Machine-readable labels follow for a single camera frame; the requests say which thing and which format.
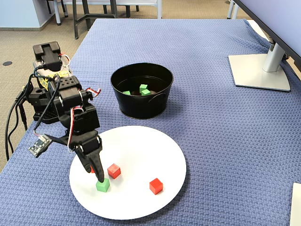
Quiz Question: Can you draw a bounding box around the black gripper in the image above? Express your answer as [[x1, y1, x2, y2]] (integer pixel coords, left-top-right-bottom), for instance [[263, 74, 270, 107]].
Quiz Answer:
[[67, 105, 105, 184]]

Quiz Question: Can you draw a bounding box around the white round plate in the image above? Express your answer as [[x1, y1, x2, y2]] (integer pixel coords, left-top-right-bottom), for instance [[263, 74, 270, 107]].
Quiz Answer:
[[69, 125, 188, 221]]

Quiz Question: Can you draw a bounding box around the black metal bucket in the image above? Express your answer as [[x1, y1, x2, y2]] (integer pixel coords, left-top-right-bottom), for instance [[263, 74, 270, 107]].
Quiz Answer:
[[110, 62, 174, 120]]

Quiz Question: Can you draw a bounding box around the blue woven table cloth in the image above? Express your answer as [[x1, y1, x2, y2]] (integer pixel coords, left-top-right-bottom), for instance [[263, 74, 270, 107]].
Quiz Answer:
[[0, 18, 301, 226]]

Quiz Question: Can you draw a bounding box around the grey metal furniture leg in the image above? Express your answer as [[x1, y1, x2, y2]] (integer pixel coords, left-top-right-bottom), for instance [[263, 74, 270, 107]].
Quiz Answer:
[[53, 0, 62, 26], [227, 0, 238, 20]]

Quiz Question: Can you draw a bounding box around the monitor with silver stand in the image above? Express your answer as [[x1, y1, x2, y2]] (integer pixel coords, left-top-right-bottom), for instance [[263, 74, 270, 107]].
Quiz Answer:
[[227, 0, 301, 93]]

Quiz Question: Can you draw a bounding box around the white flat object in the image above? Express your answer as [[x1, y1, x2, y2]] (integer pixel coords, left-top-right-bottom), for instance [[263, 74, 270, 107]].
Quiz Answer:
[[290, 182, 301, 226]]

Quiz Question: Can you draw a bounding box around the red white servo wire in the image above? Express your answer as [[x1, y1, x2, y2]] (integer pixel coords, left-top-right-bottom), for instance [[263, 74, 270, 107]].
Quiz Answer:
[[58, 54, 71, 71], [67, 88, 102, 153]]

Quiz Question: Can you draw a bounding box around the wrist camera board with mount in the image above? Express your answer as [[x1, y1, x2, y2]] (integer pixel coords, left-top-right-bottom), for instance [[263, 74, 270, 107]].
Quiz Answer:
[[28, 134, 73, 158]]

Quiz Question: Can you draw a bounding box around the thin black camera cable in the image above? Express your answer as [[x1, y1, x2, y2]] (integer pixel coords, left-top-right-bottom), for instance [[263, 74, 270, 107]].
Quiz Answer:
[[32, 74, 61, 137]]

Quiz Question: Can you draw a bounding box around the black metal table frame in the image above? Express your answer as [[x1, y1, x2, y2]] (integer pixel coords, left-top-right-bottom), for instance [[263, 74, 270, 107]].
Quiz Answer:
[[71, 0, 118, 40]]

